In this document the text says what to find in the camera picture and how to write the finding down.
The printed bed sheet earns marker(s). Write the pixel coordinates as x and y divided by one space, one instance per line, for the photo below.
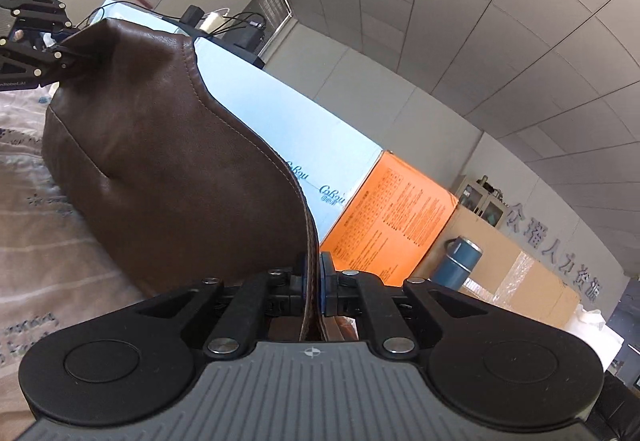
53 271

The brown cardboard box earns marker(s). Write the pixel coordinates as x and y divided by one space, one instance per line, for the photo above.
505 276

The brown jacket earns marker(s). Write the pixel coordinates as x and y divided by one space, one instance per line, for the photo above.
172 185

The light blue cardboard box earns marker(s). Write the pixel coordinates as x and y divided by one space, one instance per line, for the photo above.
329 159

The white paper shopping bag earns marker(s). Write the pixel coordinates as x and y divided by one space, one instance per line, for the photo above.
590 326

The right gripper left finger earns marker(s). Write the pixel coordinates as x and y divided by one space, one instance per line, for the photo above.
274 304

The black power adapter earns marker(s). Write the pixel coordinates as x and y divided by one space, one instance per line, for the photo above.
192 16

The white power adapter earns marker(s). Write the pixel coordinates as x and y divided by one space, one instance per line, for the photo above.
211 22

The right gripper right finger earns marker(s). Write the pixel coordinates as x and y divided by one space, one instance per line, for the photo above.
363 296

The glass door cabinet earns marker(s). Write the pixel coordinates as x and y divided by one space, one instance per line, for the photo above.
482 198

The dark blue thermos bottle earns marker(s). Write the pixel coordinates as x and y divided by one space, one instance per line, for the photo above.
460 258

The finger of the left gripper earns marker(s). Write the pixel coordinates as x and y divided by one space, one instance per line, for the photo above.
56 63
43 15

